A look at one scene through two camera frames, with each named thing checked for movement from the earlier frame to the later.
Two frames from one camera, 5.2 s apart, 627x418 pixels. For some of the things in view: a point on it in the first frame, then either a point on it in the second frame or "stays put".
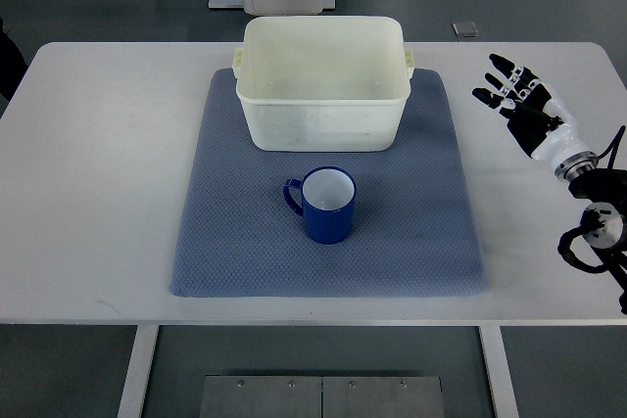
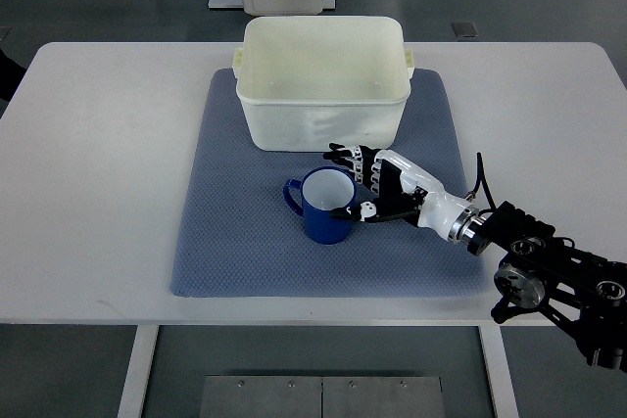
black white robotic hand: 538,117 -> 404,191
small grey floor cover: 464,28 stays put
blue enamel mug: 325,196 stays put
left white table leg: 133,391 stays put
